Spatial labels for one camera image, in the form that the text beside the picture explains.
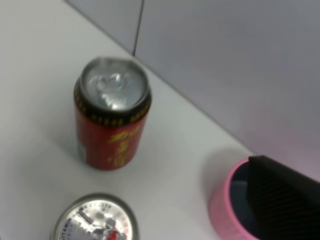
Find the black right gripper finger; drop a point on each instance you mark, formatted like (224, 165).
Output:
(285, 203)

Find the red drink can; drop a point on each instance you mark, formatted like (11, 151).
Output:
(112, 98)

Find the pink toy saucepan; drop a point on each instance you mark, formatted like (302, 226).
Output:
(228, 208)

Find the orange drink can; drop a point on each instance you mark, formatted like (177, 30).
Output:
(96, 216)

